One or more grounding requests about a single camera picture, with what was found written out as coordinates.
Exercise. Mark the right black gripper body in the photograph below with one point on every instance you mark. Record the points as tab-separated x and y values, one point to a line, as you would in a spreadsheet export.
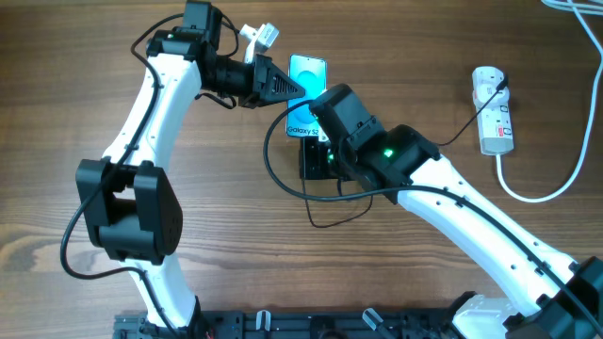
319	159

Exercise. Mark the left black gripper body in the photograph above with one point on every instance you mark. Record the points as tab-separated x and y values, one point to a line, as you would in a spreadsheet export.
256	97

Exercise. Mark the teal screen Galaxy smartphone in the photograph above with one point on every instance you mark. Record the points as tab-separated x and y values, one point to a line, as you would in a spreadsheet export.
311	74

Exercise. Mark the white power strip socket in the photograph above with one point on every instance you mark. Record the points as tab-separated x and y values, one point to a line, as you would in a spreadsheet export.
494	124

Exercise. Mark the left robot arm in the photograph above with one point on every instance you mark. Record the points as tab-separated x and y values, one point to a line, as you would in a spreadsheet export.
127	202

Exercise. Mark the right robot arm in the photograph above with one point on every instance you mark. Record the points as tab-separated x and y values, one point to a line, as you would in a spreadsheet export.
547	294

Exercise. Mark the white charger plug adapter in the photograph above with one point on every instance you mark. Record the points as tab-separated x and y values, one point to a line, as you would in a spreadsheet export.
487	95

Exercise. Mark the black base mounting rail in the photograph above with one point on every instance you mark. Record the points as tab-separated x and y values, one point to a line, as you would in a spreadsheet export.
407	323

